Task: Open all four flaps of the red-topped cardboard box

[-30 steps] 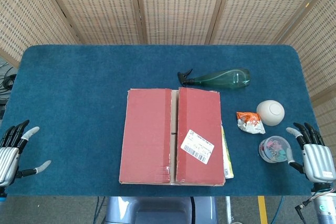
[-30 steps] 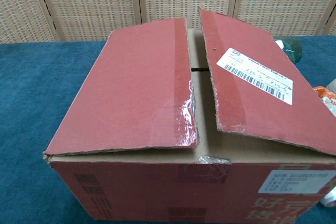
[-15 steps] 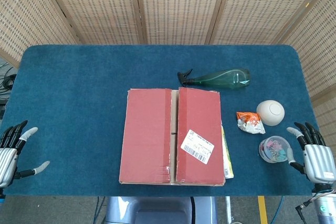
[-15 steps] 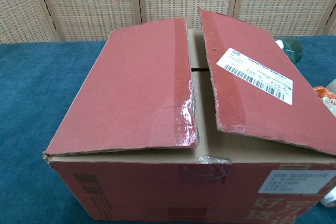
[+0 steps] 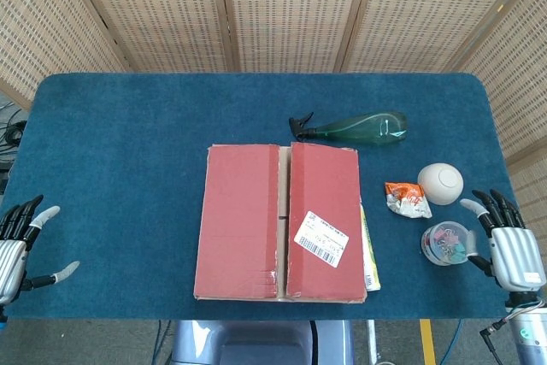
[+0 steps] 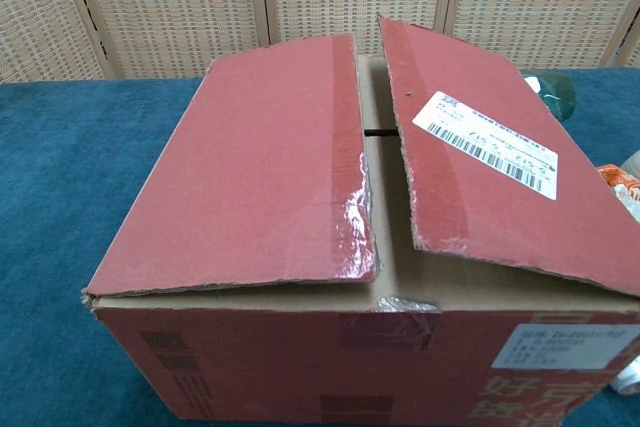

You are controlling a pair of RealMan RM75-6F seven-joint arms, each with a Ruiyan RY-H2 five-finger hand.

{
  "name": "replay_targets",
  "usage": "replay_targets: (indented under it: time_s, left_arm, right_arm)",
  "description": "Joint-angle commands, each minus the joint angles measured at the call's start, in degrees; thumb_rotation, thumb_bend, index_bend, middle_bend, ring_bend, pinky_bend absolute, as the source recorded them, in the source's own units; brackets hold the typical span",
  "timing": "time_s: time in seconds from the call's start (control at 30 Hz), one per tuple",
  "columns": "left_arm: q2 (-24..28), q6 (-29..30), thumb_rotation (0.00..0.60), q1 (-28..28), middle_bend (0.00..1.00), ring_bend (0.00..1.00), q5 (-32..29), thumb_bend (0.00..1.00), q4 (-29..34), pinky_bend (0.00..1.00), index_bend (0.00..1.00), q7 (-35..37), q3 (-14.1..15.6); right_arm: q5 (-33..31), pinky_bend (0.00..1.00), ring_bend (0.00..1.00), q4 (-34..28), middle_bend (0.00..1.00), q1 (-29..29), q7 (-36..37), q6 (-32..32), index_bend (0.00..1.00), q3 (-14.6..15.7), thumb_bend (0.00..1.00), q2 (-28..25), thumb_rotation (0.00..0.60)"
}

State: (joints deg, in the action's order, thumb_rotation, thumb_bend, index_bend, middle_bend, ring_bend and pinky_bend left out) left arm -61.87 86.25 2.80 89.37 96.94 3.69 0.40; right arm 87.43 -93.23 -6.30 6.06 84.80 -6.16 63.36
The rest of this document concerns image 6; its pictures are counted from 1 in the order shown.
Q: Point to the green plastic spray bottle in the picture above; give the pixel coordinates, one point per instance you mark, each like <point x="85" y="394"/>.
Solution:
<point x="557" y="94"/>

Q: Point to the blue carpet table mat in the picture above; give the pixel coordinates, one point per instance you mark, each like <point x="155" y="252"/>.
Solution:
<point x="60" y="197"/>

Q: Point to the orange white snack packet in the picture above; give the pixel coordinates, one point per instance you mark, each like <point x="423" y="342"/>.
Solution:
<point x="622" y="183"/>

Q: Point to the red cardboard shipping box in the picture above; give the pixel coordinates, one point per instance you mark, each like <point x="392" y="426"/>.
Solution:
<point x="250" y="172"/>

